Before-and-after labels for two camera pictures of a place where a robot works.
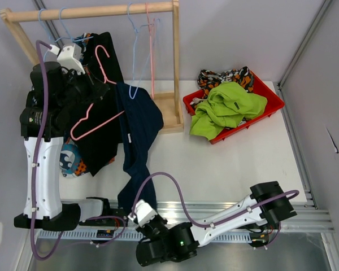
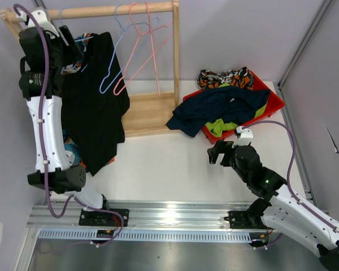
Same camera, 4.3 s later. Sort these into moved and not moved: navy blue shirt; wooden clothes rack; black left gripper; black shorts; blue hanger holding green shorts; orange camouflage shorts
Moved: navy blue shirt; blue hanger holding green shorts; black left gripper
Not moved: black shorts; orange camouflage shorts; wooden clothes rack
